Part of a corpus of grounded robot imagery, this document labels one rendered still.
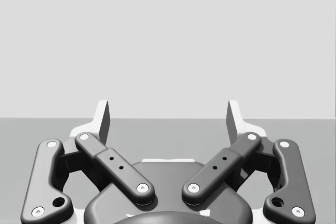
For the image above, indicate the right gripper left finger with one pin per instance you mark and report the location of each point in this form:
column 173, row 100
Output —
column 115, row 167

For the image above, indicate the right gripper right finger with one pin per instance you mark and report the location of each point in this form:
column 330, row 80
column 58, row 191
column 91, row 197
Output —
column 220, row 167

